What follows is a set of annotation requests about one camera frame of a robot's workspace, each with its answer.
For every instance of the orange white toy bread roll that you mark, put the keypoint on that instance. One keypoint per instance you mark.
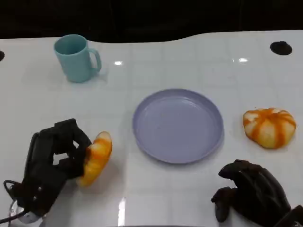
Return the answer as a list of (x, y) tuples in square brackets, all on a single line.
[(270, 128), (98, 156)]

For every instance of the pale green mug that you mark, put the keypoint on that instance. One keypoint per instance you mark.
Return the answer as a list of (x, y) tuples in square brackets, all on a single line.
[(75, 65)]

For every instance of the lilac plate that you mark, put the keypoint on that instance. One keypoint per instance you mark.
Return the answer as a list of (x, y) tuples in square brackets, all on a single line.
[(177, 126)]

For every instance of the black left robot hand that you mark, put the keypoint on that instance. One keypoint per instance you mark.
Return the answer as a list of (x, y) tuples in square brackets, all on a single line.
[(42, 170)]

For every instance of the black round table grommet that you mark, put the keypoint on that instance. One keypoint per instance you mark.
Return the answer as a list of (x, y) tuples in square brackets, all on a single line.
[(1, 56), (281, 48)]

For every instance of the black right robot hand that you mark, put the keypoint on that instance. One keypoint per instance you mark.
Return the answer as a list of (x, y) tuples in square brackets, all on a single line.
[(258, 189)]

